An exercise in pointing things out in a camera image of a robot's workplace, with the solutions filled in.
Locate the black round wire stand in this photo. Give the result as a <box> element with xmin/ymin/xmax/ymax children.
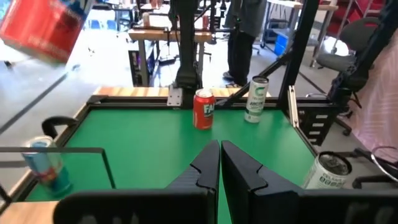
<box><xmin>335</xmin><ymin>145</ymin><xmax>398</xmax><ymax>190</ymax></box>

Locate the red chair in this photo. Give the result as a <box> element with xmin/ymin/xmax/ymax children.
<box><xmin>326</xmin><ymin>0</ymin><xmax>389</xmax><ymax>35</ymax></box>

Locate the white Celsius can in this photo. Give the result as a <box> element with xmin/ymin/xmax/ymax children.
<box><xmin>300</xmin><ymin>151</ymin><xmax>353</xmax><ymax>190</ymax></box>
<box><xmin>244</xmin><ymin>75</ymin><xmax>270</xmax><ymax>124</ymax></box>

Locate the green table mat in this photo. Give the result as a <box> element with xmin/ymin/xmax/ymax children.
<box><xmin>26</xmin><ymin>108</ymin><xmax>317</xmax><ymax>224</ymax></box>

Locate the grey office chair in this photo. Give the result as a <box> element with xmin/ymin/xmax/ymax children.
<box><xmin>306</xmin><ymin>17</ymin><xmax>383</xmax><ymax>137</ymax></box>

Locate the blue silver Red Bull can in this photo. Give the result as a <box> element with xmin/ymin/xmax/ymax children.
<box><xmin>21</xmin><ymin>136</ymin><xmax>74</xmax><ymax>197</ymax></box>

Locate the blue plastic bin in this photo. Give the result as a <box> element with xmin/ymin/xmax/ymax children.
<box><xmin>273</xmin><ymin>32</ymin><xmax>290</xmax><ymax>57</ymax></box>

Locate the wooden tray board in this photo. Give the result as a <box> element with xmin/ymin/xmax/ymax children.
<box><xmin>0</xmin><ymin>146</ymin><xmax>116</xmax><ymax>224</ymax></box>

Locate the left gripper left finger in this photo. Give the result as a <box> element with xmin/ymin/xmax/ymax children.
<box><xmin>52</xmin><ymin>139</ymin><xmax>221</xmax><ymax>224</ymax></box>

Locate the silver aluminium brace bar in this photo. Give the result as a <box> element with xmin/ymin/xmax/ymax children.
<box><xmin>287</xmin><ymin>85</ymin><xmax>300</xmax><ymax>128</ymax></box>

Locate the silver metal mounting bracket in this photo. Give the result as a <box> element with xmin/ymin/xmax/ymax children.
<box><xmin>167</xmin><ymin>84</ymin><xmax>183</xmax><ymax>107</ymax></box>

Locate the red Fanta can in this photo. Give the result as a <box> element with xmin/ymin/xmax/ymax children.
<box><xmin>0</xmin><ymin>0</ymin><xmax>88</xmax><ymax>65</ymax></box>
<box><xmin>192</xmin><ymin>88</ymin><xmax>216</xmax><ymax>131</ymax></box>

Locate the pink cloth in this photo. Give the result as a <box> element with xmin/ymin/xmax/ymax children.
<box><xmin>348</xmin><ymin>30</ymin><xmax>398</xmax><ymax>162</ymax></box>

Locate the black computer tower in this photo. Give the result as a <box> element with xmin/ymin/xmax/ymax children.
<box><xmin>129</xmin><ymin>48</ymin><xmax>156</xmax><ymax>86</ymax></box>

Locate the white work table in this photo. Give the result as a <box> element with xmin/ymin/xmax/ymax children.
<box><xmin>267</xmin><ymin>0</ymin><xmax>340</xmax><ymax>68</ymax></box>

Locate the wooden desk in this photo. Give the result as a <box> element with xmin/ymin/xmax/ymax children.
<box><xmin>127</xmin><ymin>26</ymin><xmax>213</xmax><ymax>88</ymax></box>

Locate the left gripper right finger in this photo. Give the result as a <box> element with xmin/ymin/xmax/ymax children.
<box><xmin>220</xmin><ymin>140</ymin><xmax>398</xmax><ymax>224</ymax></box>

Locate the black curved hook handle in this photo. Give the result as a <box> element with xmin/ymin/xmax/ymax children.
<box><xmin>41</xmin><ymin>116</ymin><xmax>79</xmax><ymax>140</ymax></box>

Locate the person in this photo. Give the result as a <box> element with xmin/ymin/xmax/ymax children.
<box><xmin>222</xmin><ymin>0</ymin><xmax>268</xmax><ymax>88</ymax></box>

